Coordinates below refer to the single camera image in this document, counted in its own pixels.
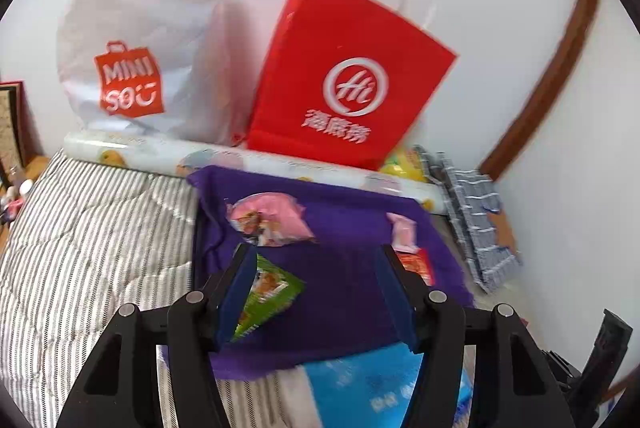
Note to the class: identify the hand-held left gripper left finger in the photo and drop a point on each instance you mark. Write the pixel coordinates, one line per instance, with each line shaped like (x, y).
(235, 293)

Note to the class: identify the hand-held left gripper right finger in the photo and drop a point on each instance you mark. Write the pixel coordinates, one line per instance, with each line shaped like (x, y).
(395, 303)

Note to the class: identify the green triangular snack packet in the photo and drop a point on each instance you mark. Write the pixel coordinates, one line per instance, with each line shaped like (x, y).
(270, 288)

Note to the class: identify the red and pink snack packet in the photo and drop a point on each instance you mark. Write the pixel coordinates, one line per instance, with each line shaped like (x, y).
(420, 265)

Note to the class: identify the purple towel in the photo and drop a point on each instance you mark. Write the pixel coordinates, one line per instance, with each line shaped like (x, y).
(340, 228)

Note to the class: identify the blue tissue pack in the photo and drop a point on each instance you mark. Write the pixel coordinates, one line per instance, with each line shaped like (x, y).
(360, 383)

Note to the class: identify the blue plaid cloth with star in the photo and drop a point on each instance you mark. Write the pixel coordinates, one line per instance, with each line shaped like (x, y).
(475, 218)

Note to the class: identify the yellow bag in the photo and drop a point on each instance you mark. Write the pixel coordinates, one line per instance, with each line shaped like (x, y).
(400, 165)

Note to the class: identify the printed paper roll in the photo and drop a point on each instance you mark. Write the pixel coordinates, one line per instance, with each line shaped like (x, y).
(150, 150)

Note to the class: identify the white capped bottle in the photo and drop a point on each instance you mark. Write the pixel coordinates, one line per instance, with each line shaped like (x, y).
(26, 188)

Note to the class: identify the wooden nightstand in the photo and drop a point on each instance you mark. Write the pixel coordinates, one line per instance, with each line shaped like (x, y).
(37, 164)

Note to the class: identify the red paper bag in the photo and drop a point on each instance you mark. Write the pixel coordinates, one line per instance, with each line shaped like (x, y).
(325, 58)

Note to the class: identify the white plastic shopping bag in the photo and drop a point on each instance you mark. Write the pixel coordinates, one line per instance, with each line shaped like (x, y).
(150, 8)

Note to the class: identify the brown wooden door frame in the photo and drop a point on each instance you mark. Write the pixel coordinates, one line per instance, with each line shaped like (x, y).
(550, 73)

